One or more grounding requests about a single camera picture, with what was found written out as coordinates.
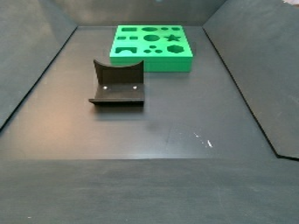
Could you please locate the black curved holder stand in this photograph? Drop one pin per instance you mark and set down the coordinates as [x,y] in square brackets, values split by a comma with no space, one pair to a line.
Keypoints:
[121,84]

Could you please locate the green shape sorter box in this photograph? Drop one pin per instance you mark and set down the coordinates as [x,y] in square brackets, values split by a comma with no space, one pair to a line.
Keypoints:
[160,45]

